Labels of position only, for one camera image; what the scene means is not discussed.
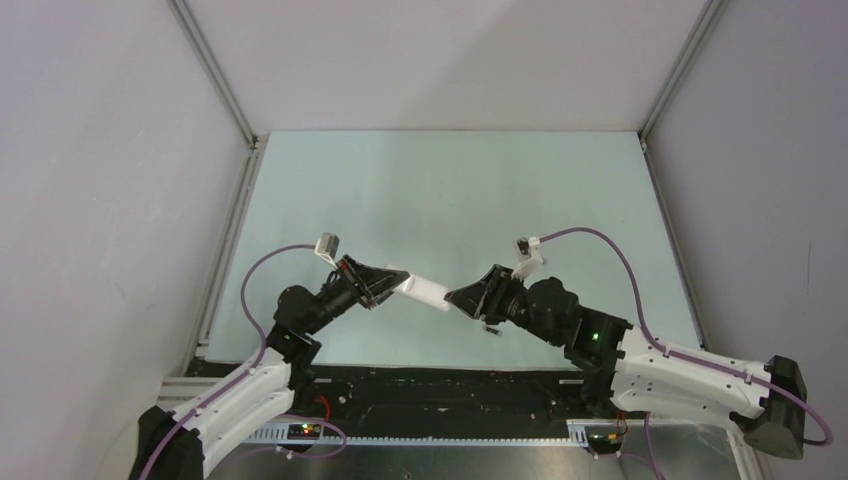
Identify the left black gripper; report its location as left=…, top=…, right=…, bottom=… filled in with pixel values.
left=304, top=254, right=410, bottom=336

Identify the grey slotted cable duct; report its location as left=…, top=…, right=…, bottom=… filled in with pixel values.
left=244, top=423, right=588, bottom=447

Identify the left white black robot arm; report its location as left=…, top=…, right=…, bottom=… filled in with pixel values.
left=129, top=255, right=411, bottom=479

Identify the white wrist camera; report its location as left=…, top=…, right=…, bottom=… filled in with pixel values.
left=313, top=232, right=340, bottom=269
left=511, top=236, right=545, bottom=281

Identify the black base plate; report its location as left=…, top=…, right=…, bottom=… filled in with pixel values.
left=291, top=365, right=616, bottom=439

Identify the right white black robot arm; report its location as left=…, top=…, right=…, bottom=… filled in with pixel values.
left=445, top=265, right=806, bottom=460

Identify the AAA battery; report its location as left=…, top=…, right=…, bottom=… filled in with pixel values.
left=483, top=325, right=503, bottom=337

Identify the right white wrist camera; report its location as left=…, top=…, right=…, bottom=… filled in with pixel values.
left=511, top=236, right=545, bottom=281

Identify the aluminium frame rail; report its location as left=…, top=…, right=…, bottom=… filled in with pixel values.
left=637, top=0, right=730, bottom=342
left=168, top=0, right=260, bottom=359

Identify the right aluminium frame rail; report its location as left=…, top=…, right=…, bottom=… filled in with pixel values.
left=637, top=0, right=730, bottom=342

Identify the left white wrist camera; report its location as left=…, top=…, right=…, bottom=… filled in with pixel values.
left=313, top=232, right=340, bottom=269

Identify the left aluminium frame rail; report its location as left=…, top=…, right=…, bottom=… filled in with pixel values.
left=168, top=0, right=260, bottom=359

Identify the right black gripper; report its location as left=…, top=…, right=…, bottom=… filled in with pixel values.
left=446, top=264, right=562, bottom=347

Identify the right controller board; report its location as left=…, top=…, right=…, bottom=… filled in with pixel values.
left=586, top=433, right=626, bottom=457

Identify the controller board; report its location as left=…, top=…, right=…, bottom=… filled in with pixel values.
left=586, top=433, right=626, bottom=457
left=286, top=422, right=323, bottom=442

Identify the white remote control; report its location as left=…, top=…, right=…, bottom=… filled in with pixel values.
left=392, top=272, right=451, bottom=312

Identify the left controller board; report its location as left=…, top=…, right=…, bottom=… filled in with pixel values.
left=286, top=422, right=323, bottom=442

